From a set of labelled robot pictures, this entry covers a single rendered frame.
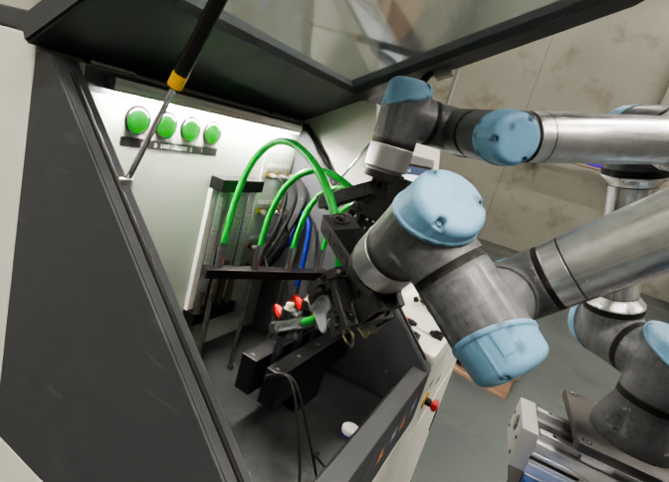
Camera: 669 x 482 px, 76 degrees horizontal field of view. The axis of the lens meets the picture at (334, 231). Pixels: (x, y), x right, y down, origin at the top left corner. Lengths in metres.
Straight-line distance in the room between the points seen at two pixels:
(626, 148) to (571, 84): 9.72
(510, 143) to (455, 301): 0.29
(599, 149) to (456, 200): 0.38
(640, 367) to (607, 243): 0.56
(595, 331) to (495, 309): 0.71
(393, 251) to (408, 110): 0.34
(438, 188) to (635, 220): 0.20
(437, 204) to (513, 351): 0.14
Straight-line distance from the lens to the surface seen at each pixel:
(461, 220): 0.38
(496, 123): 0.62
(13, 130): 0.83
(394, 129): 0.71
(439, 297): 0.39
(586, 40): 10.69
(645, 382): 1.02
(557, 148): 0.69
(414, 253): 0.39
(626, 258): 0.49
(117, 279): 0.63
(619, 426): 1.06
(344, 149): 1.19
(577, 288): 0.50
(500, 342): 0.39
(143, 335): 0.61
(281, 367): 0.90
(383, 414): 0.93
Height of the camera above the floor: 1.46
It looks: 13 degrees down
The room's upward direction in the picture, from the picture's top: 16 degrees clockwise
